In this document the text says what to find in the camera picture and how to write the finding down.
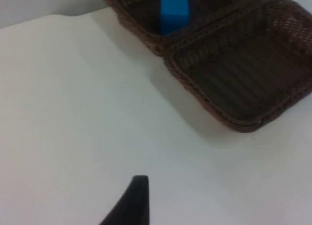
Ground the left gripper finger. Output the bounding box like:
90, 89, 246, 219
98, 175, 149, 225

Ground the blue cube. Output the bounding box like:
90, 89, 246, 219
159, 0, 190, 36

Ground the dark brown wicker basket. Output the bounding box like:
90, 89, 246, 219
163, 0, 312, 133
99, 0, 268, 56

